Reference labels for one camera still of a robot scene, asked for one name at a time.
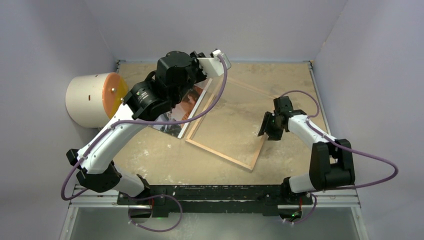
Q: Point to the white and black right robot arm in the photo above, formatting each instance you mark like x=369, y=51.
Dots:
x=331, y=162

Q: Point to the aluminium extrusion rail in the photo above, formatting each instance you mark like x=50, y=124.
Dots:
x=327, y=199

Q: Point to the printed photo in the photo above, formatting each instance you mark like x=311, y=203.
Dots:
x=184, y=110

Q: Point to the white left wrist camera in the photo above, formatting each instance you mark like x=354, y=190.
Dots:
x=212, y=66

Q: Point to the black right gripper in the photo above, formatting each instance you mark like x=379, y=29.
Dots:
x=265, y=126

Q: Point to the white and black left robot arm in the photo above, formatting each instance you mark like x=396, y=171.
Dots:
x=94, y=163

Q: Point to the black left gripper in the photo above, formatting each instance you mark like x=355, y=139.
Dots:
x=195, y=63

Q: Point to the white cylinder with orange lid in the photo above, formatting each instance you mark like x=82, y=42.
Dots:
x=92, y=100

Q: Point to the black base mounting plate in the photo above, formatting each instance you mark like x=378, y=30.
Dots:
x=268, y=200

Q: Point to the wooden picture frame with glass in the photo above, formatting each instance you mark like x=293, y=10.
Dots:
x=230, y=130

